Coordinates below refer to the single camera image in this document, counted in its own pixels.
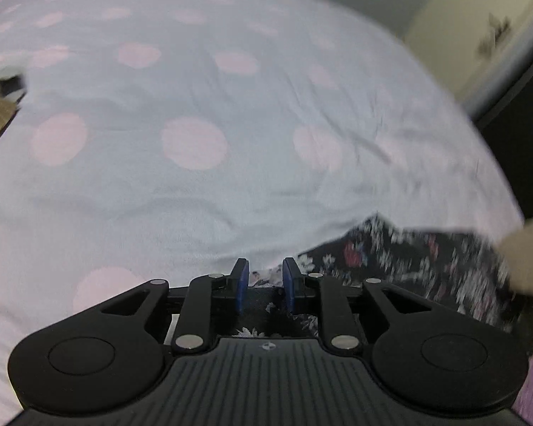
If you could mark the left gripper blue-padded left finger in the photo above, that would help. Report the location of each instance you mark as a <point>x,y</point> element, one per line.
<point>238,280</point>

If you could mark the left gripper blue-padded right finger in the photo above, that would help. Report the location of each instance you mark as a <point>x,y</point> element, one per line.
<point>292,283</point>

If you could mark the black floral garment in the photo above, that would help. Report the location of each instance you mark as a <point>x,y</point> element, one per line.
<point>459,270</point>

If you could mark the pink-dotted light bedsheet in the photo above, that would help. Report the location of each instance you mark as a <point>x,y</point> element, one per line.
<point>168,138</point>

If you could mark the cream wardrobe door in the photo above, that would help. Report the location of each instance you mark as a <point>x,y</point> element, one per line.
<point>460,41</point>

